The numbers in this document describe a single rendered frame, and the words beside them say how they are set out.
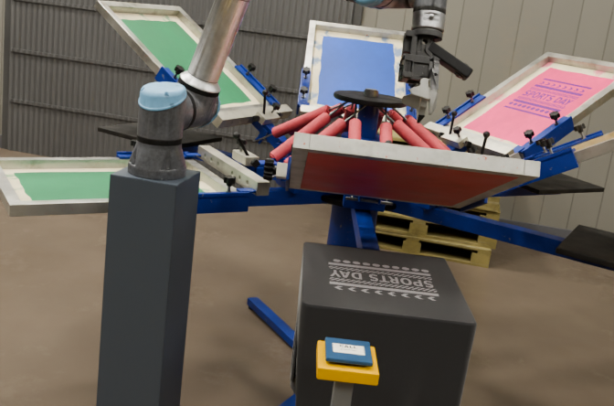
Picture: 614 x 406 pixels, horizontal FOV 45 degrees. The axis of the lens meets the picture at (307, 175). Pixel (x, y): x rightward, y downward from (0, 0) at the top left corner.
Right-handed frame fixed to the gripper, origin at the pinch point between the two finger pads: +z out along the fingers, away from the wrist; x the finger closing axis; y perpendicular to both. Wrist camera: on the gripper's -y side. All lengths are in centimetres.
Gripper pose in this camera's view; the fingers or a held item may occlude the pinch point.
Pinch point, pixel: (427, 120)
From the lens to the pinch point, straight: 172.4
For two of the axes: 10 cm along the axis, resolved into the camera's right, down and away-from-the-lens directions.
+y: -9.9, -1.2, -0.2
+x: 0.3, -0.5, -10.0
